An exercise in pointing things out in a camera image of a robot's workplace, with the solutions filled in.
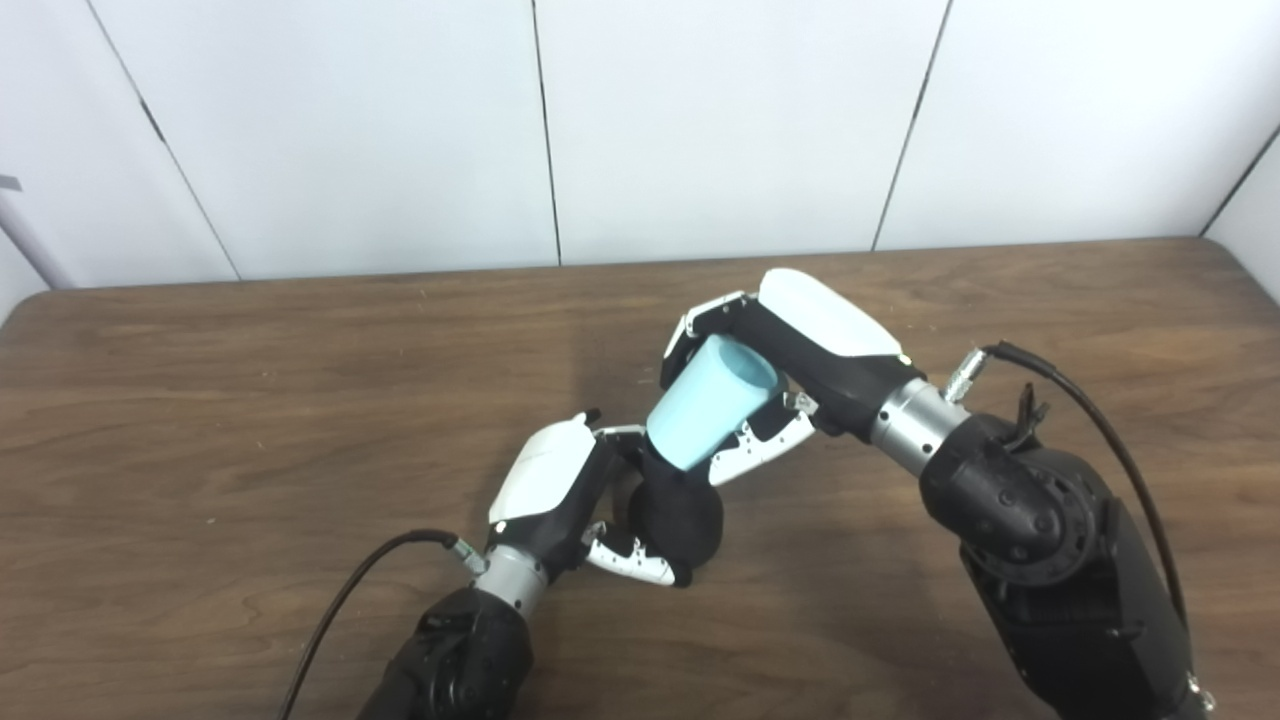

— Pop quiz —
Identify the light-blue hose piece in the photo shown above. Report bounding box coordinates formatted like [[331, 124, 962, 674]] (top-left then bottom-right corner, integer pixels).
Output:
[[646, 334, 781, 472]]

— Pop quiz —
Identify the black nozzle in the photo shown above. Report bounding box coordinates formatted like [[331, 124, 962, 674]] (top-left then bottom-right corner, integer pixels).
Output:
[[625, 445, 725, 586]]

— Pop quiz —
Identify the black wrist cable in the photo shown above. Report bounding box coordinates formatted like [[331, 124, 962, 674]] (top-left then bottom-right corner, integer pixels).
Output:
[[277, 529, 488, 720], [942, 341, 1216, 720]]

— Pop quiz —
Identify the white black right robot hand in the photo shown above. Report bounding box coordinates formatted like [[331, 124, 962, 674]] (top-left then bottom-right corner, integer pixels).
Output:
[[659, 268, 926, 488]]

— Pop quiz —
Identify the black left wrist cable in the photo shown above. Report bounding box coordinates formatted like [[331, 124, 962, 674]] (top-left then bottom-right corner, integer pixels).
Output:
[[277, 529, 488, 720]]

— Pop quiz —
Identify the white corner post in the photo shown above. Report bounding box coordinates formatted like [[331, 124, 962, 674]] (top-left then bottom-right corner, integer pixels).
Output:
[[0, 185, 76, 291]]

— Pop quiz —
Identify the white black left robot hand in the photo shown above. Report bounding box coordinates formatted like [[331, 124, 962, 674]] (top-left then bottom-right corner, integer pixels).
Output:
[[487, 408, 691, 589]]

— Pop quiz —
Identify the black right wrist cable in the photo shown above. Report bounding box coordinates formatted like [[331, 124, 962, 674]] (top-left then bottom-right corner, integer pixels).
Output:
[[942, 341, 1216, 720]]

